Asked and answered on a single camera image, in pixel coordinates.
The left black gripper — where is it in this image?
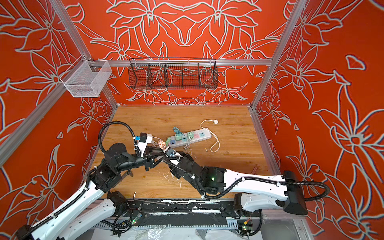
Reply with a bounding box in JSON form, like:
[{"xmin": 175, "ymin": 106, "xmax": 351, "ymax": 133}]
[{"xmin": 116, "ymin": 144, "xmax": 168, "ymax": 173}]

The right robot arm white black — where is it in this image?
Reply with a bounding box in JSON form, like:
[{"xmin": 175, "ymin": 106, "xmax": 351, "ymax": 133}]
[{"xmin": 164, "ymin": 148, "xmax": 330, "ymax": 216}]

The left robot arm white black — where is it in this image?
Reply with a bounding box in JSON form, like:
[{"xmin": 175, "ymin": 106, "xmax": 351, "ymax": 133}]
[{"xmin": 16, "ymin": 121, "xmax": 165, "ymax": 240}]

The white multicolour power strip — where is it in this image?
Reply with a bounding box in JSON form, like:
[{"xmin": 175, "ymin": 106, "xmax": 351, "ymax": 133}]
[{"xmin": 166, "ymin": 129, "xmax": 212, "ymax": 148}]

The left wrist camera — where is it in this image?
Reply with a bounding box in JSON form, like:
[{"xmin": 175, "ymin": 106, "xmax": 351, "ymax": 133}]
[{"xmin": 134, "ymin": 133, "xmax": 153, "ymax": 157}]

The white power strip cable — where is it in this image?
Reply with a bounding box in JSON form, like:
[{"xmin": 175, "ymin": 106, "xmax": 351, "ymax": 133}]
[{"xmin": 199, "ymin": 119, "xmax": 222, "ymax": 153}]

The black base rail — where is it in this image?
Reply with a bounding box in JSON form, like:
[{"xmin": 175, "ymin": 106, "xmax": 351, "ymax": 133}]
[{"xmin": 97, "ymin": 199, "xmax": 260, "ymax": 230}]

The black wire wall basket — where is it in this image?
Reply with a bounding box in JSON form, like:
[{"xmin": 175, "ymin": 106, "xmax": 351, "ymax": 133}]
[{"xmin": 128, "ymin": 58, "xmax": 219, "ymax": 90}]

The clear plastic wall bin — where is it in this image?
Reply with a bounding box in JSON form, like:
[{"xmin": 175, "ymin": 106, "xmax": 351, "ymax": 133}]
[{"xmin": 60, "ymin": 60, "xmax": 112, "ymax": 98}]

